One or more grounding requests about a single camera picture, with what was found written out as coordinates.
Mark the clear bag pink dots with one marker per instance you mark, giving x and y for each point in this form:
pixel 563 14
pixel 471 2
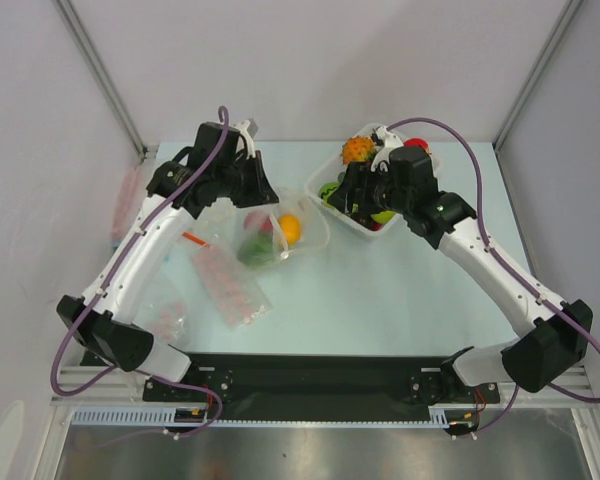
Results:
pixel 167 322

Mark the red toy apple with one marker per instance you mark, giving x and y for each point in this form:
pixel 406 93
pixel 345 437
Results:
pixel 417 142

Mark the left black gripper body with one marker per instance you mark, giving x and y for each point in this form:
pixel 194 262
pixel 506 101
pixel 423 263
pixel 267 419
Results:
pixel 227 174

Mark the white slotted cable duct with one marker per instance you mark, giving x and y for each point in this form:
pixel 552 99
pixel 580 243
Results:
pixel 187 418

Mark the orange toy pineapple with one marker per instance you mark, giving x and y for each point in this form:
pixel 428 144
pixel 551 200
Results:
pixel 358 149

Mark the clear white-dotted zip bag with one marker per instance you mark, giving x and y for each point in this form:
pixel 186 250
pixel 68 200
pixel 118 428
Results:
pixel 315 230

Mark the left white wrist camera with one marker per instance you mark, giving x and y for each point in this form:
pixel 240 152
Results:
pixel 248 129

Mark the clear bag red dots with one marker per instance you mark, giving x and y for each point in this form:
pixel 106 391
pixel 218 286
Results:
pixel 230 286

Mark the aluminium frame post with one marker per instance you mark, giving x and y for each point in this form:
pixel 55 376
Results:
pixel 550 48
pixel 85 45

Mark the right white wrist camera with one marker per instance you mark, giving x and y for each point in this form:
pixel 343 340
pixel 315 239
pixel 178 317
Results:
pixel 385 141

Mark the green toy bell pepper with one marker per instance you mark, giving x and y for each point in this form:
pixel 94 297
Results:
pixel 257 250

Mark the yellow toy lemon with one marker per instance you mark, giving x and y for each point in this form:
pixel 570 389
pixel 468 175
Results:
pixel 291 228

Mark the green toy apple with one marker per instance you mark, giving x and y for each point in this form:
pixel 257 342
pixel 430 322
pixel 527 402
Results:
pixel 382 217

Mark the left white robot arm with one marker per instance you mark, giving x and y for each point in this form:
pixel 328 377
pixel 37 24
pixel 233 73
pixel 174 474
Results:
pixel 102 318

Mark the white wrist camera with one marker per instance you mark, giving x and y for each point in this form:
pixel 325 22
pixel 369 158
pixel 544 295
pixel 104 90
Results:
pixel 248 129
pixel 385 141

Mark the red toy tomato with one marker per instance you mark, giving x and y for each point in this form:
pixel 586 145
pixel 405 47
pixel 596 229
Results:
pixel 258 221

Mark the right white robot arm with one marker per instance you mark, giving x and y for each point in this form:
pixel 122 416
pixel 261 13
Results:
pixel 548 340

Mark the right aluminium frame post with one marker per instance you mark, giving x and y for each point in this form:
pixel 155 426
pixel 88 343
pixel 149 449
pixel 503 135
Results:
pixel 550 48

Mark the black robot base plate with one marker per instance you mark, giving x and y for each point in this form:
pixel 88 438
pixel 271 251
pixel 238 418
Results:
pixel 311 388

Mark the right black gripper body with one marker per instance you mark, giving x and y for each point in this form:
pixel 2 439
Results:
pixel 356 186

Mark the left aluminium frame post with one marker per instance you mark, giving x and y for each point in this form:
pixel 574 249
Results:
pixel 85 45

